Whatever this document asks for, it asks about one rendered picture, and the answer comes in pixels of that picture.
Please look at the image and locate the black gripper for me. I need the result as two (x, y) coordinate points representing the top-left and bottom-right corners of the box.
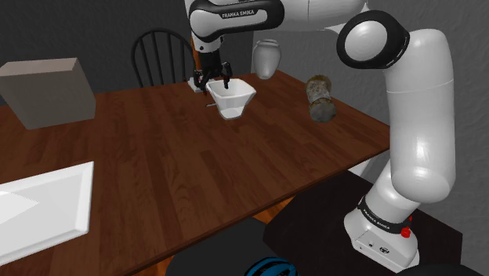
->
(193, 50), (234, 92)

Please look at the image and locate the white square bowl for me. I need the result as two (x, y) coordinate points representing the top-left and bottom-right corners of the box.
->
(205, 78), (257, 121)

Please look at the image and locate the white ceramic vase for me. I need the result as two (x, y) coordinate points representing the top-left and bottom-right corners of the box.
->
(252, 38), (283, 81)

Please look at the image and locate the black spindle chair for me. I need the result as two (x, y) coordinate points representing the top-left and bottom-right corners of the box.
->
(130, 27), (196, 89)

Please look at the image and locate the brown wooden table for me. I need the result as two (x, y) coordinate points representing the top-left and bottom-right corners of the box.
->
(0, 70), (391, 276)

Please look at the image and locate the rusty brown can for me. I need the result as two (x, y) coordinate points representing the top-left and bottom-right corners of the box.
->
(304, 74), (339, 124)

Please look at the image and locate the grey beige box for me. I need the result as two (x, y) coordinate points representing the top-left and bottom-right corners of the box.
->
(0, 56), (97, 131)

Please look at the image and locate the dark robot stand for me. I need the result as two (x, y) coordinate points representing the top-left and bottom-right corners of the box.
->
(263, 171), (464, 276)

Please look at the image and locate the blue black round object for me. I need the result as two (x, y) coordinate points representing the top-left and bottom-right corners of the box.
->
(244, 256), (299, 276)

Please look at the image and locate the white rectangular tray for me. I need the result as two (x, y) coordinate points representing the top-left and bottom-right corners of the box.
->
(0, 161), (96, 267)

